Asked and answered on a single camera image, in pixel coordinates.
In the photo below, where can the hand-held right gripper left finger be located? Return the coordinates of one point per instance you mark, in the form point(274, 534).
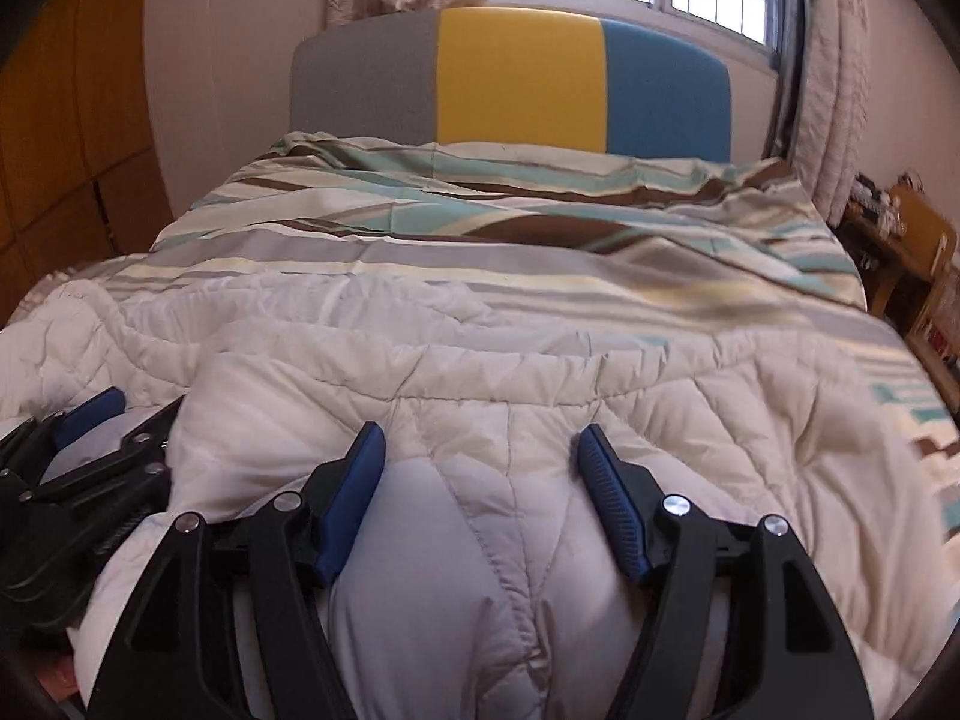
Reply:
point(352, 495)

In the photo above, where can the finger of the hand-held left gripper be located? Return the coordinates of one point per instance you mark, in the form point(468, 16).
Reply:
point(86, 412)
point(142, 435)

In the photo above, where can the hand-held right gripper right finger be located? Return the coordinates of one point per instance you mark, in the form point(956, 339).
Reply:
point(611, 495)

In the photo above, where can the white quilted down jacket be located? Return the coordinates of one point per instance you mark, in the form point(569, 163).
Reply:
point(525, 405)

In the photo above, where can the bed with striped sheet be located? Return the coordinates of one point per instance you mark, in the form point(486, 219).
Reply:
point(525, 240)

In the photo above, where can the wooden wardrobe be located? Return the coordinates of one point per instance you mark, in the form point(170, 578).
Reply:
point(67, 127)

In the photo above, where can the wooden desk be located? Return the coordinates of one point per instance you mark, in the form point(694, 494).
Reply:
point(874, 270)

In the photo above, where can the grey yellow blue headboard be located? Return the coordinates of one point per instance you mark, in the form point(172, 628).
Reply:
point(517, 75)

